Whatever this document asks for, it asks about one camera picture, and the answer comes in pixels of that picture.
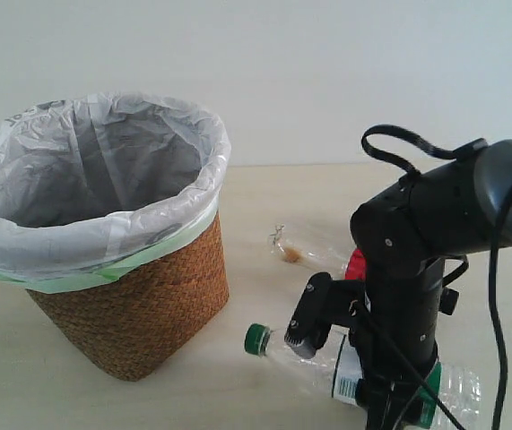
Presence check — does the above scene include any brown woven wicker basket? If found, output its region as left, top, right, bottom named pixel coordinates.
left=29, top=219, right=230, bottom=382

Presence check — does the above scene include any black cable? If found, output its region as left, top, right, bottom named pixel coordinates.
left=360, top=124, right=512, bottom=430

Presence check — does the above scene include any clear bottle with red label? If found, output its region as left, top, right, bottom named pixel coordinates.
left=267, top=220, right=459, bottom=316

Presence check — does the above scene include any white and green bin liner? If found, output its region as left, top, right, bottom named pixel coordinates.
left=0, top=91, right=231, bottom=294

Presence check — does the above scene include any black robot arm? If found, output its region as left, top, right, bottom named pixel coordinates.
left=326, top=138, right=512, bottom=429

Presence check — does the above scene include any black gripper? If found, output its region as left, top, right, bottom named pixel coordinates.
left=322, top=258, right=445, bottom=429

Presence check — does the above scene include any clear bottle with green label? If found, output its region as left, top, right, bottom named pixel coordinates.
left=244, top=323, right=481, bottom=429

